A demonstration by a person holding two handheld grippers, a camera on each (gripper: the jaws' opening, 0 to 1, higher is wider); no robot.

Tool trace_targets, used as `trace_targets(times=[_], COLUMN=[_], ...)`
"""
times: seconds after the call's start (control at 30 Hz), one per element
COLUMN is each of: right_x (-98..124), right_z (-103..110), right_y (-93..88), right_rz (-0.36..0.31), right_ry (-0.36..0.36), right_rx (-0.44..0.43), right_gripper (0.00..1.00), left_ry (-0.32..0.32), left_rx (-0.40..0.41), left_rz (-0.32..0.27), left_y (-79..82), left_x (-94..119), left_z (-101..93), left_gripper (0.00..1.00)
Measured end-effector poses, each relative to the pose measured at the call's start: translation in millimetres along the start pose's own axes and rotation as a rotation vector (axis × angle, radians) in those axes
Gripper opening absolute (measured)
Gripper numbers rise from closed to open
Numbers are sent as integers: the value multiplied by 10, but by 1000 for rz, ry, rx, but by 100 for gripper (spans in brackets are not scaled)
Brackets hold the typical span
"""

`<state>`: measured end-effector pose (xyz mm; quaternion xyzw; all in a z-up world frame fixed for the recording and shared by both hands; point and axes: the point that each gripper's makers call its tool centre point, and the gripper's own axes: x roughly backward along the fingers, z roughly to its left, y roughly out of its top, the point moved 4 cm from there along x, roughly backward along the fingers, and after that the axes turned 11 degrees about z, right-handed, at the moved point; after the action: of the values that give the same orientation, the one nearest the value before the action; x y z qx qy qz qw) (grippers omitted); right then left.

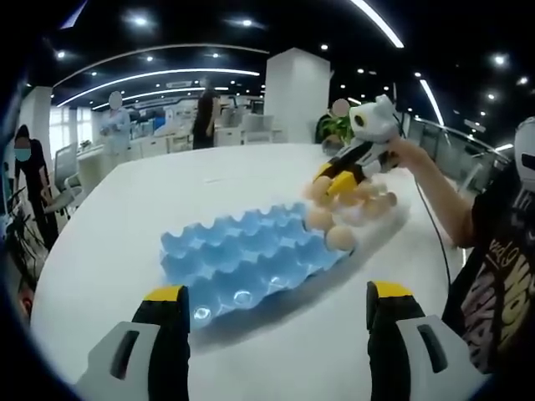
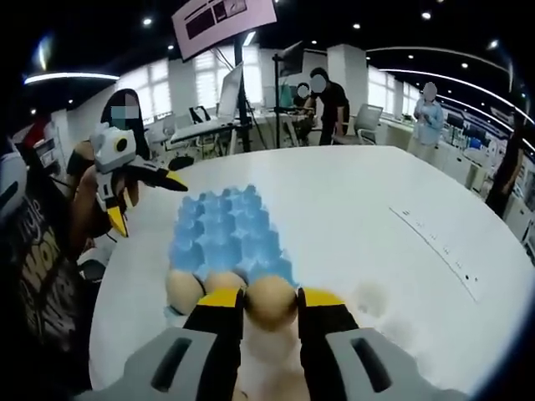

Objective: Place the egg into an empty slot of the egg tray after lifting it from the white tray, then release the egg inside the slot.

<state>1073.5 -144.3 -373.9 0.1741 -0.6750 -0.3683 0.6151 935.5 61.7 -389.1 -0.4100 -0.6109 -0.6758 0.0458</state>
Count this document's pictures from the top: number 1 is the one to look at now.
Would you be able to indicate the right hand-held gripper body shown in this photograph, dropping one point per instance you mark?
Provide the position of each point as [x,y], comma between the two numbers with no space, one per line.
[372,125]

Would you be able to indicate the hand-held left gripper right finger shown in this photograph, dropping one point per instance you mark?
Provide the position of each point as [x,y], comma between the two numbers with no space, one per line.
[409,355]

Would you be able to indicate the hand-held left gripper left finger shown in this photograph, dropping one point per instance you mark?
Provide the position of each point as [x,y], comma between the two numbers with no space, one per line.
[138,355]

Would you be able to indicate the cluster of brown eggs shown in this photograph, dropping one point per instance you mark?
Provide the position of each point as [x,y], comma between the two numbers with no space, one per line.
[340,239]
[368,196]

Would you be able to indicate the single brown egg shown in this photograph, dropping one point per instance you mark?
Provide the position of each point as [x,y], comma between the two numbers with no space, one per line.
[319,190]

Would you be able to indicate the blue egg tray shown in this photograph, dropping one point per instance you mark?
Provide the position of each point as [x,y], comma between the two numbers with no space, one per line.
[251,250]

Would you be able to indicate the person's right hand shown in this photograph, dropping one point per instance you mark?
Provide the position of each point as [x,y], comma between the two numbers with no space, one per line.
[403,155]

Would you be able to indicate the potted green plant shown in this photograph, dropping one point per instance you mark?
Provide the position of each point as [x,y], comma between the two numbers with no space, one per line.
[334,130]

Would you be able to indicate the operator in black t-shirt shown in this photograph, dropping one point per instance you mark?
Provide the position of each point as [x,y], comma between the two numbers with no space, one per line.
[501,250]

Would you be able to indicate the white chest-worn device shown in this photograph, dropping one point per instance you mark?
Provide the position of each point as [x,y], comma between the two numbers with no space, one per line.
[524,142]

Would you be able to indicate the white table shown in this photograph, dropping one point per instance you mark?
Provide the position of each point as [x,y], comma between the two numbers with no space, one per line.
[167,188]

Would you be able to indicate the grey office chair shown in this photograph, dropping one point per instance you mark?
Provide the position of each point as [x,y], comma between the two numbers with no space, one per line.
[66,160]

